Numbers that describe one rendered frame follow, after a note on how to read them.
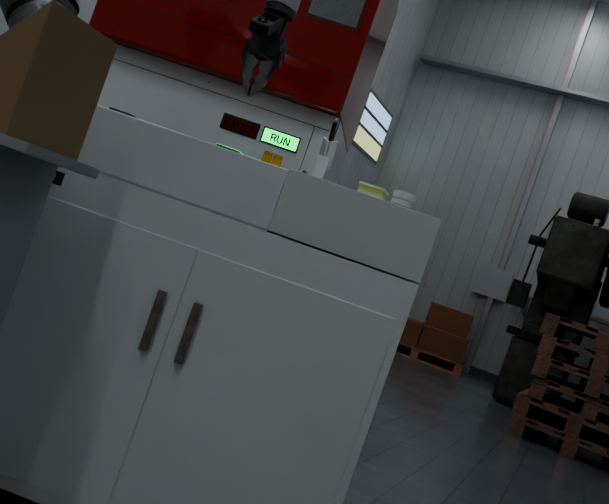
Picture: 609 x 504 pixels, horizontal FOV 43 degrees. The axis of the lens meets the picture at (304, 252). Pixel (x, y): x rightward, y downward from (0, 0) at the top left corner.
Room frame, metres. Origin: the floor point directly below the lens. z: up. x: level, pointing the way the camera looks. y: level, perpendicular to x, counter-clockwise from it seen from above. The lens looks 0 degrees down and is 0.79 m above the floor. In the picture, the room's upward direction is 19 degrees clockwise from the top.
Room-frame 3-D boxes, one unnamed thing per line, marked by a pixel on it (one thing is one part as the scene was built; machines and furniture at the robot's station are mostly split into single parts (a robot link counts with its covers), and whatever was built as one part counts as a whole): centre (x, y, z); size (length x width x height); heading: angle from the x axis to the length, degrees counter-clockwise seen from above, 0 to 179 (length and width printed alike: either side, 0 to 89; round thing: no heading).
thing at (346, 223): (2.00, -0.11, 0.89); 0.62 x 0.35 x 0.14; 175
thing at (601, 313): (10.09, -4.06, 1.42); 0.49 x 0.41 x 0.27; 69
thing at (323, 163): (2.00, 0.03, 1.03); 0.06 x 0.04 x 0.13; 175
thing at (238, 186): (1.78, 0.36, 0.89); 0.55 x 0.09 x 0.14; 85
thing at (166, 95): (2.37, 0.43, 1.02); 0.81 x 0.03 x 0.40; 85
